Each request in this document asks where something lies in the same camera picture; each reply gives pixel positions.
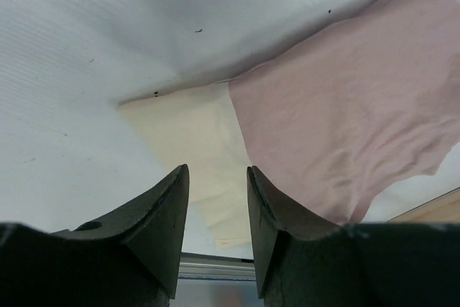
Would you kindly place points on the pink underwear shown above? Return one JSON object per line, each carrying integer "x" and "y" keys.
{"x": 332, "y": 122}

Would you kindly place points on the aluminium frame rail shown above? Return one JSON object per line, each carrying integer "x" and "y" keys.
{"x": 206, "y": 267}

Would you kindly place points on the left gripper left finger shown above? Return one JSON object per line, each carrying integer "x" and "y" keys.
{"x": 127, "y": 257}

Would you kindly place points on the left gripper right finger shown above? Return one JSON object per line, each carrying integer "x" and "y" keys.
{"x": 301, "y": 259}

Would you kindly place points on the wooden compartment tray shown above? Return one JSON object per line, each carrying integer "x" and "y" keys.
{"x": 443, "y": 209}

